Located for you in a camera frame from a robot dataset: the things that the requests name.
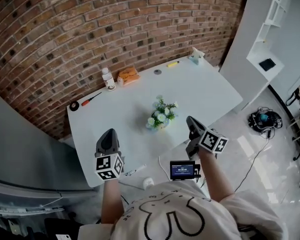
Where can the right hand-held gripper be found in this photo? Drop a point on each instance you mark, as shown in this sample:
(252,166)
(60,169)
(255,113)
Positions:
(210,140)

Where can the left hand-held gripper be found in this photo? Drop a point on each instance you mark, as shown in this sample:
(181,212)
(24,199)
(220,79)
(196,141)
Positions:
(107,164)

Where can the potted white and blue flowers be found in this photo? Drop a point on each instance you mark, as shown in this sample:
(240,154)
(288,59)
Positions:
(161,114)

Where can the person's right forearm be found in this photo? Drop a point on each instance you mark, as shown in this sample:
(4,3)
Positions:
(215,176)

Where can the person's left forearm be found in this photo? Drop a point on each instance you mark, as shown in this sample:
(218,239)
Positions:
(112,201)

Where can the white marker pen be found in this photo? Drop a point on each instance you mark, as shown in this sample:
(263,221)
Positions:
(137,169)

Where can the small black monitor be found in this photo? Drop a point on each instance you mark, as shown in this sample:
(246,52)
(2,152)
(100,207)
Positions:
(182,170)

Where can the white round device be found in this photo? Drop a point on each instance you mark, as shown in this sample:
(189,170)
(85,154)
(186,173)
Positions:
(148,183)

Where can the white table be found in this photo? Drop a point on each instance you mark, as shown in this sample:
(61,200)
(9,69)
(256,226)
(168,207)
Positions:
(195,94)

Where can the black tape roll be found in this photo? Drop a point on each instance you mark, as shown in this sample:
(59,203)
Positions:
(74,105)

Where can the grey cabinet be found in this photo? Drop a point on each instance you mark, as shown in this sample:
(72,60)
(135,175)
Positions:
(27,159)

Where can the person's white printed shirt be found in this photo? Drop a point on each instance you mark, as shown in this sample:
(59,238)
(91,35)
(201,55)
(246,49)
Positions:
(215,221)

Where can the white plastic bottle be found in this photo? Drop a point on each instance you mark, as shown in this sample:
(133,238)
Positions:
(108,80)

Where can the yellow marker pen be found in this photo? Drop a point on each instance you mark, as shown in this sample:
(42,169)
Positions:
(173,64)

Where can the grey round table grommet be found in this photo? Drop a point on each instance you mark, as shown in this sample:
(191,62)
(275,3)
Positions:
(157,71)

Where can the orange tissue pack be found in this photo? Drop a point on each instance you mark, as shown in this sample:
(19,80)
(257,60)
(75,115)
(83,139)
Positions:
(128,76)

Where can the black square pad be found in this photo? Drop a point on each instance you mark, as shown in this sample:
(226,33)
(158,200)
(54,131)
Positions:
(267,64)

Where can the white shelf unit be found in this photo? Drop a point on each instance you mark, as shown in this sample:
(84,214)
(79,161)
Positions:
(261,51)

